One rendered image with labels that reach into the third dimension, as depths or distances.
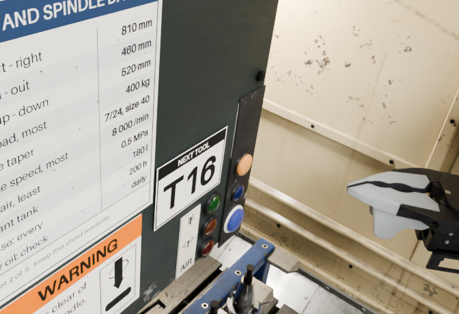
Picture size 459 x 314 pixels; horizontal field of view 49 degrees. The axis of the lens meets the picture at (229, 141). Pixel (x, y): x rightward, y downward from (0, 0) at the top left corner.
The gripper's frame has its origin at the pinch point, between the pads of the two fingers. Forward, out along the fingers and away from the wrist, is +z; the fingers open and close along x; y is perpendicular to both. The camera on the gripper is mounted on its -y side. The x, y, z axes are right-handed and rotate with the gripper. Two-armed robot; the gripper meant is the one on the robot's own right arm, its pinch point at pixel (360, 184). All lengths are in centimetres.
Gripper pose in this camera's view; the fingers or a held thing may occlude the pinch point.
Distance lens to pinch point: 55.7
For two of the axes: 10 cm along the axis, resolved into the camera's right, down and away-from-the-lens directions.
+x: 1.1, -5.3, 8.4
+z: -9.9, -1.6, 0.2
